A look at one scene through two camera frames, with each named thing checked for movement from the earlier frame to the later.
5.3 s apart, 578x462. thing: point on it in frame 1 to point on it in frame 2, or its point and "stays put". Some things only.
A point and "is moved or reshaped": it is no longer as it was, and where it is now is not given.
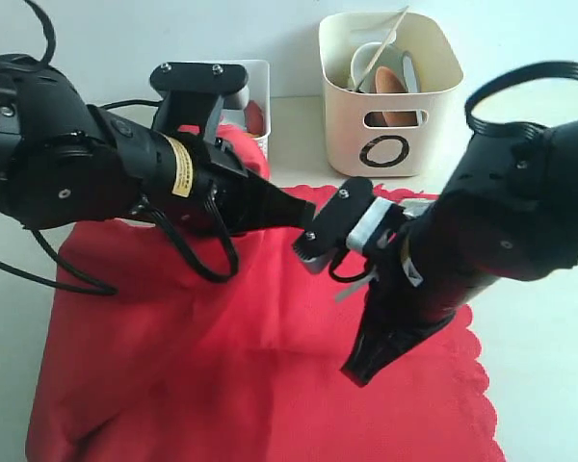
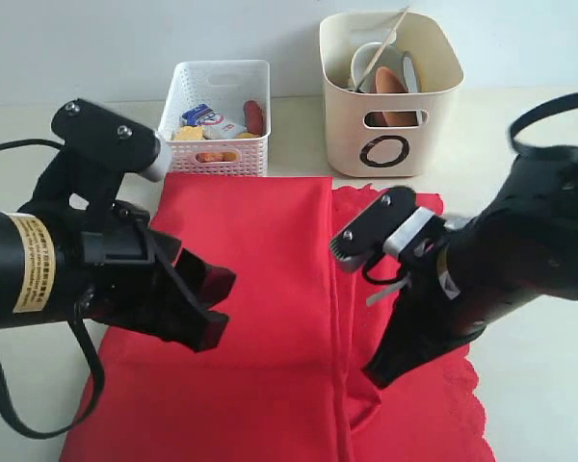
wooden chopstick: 382,47 stays put
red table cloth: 145,358 is moved or reshaped
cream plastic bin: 356,150 stays put
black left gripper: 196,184 to 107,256
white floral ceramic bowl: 389,57 stays put
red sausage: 253,117 stays put
